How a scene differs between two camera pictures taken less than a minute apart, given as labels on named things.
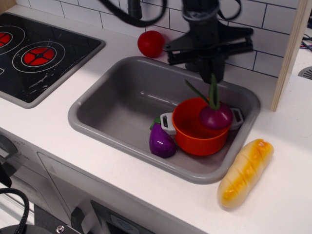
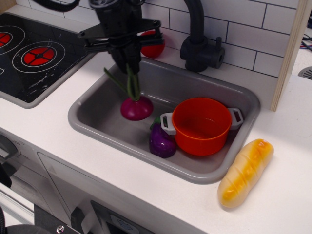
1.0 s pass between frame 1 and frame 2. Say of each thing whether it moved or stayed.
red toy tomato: stayed
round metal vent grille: stayed
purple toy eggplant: stayed
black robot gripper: moved
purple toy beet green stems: moved
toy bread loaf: stayed
